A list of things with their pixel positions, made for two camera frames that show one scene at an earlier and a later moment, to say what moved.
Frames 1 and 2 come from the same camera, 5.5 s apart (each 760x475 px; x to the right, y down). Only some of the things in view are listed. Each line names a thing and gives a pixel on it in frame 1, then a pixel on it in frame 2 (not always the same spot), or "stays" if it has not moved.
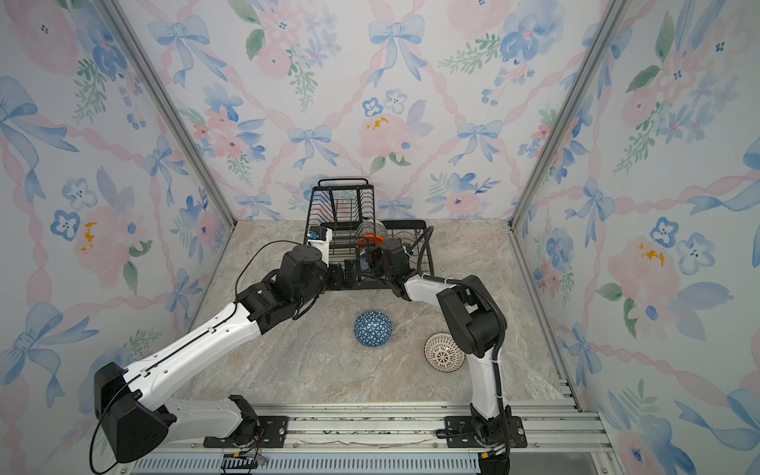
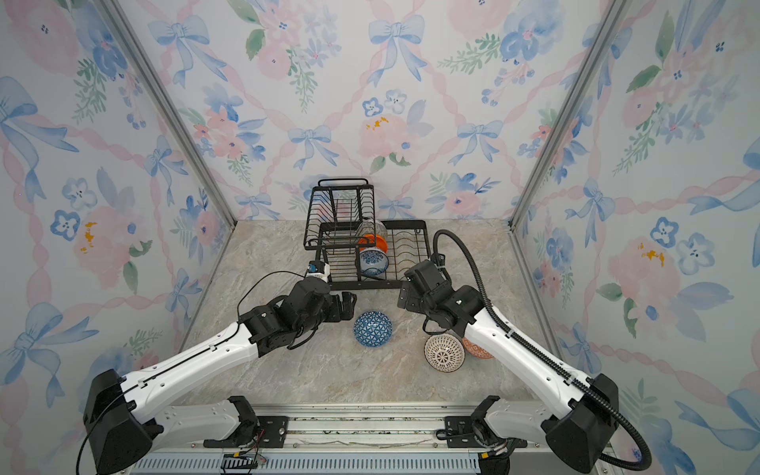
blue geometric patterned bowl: [373, 329] stays
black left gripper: [350, 275] -> [347, 313]
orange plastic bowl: [371, 238] stays
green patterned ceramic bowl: [371, 227] stays
